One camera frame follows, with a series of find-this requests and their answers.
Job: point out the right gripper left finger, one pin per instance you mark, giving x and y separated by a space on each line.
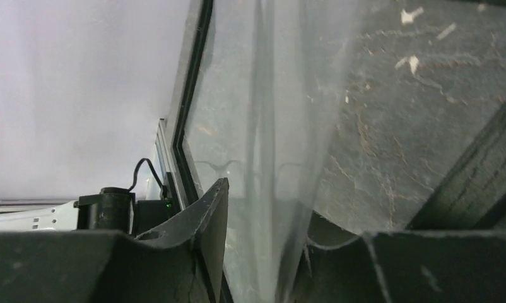
180 260

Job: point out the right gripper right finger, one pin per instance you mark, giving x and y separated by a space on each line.
407 266

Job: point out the black picture frame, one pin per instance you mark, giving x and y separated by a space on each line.
352 110

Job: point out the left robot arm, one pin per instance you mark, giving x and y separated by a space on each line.
113 208

